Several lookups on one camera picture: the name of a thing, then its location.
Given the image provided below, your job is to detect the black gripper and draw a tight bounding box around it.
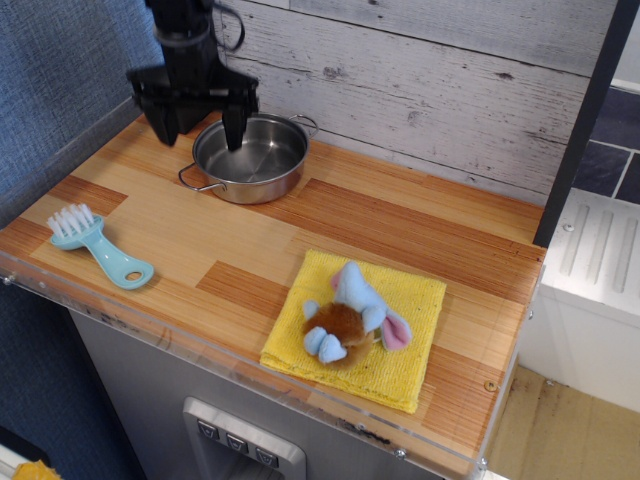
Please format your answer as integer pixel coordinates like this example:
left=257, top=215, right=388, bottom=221
left=126, top=37, right=259, bottom=151

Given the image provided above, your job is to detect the stainless steel pan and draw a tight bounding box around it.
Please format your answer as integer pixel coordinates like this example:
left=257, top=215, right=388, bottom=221
left=178, top=113, right=319, bottom=205

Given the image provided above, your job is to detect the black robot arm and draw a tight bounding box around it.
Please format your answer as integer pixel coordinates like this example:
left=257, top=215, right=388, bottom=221
left=126, top=1, right=259, bottom=151

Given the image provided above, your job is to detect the light blue dish brush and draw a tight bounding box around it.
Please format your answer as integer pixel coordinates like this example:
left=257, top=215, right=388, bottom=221
left=47, top=203, right=154, bottom=290

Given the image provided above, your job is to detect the blue and brown plush toy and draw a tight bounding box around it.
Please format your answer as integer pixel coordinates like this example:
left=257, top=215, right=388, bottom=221
left=302, top=261, right=413, bottom=369

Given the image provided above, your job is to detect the silver button control panel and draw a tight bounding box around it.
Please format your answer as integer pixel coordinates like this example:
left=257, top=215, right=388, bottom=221
left=183, top=397, right=307, bottom=479

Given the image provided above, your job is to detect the yellow object bottom left corner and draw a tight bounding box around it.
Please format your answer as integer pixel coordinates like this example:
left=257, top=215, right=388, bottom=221
left=1, top=461, right=62, bottom=480

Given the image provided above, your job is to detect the white ridged side cabinet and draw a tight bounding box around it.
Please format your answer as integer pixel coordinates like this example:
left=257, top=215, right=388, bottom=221
left=519, top=189, right=639, bottom=411

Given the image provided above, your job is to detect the dark left vertical post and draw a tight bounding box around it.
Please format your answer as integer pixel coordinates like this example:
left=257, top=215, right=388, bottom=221
left=176, top=107, right=211, bottom=135

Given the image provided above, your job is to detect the dark vertical post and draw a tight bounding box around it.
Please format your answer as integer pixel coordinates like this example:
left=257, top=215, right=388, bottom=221
left=176, top=107, right=211, bottom=135
left=533, top=0, right=639, bottom=248

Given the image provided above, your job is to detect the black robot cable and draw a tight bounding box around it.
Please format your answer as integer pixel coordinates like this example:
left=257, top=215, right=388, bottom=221
left=214, top=2, right=246, bottom=52

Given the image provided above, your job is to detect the dark right vertical post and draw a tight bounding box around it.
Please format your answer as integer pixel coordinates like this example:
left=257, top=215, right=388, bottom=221
left=533, top=0, right=639, bottom=248

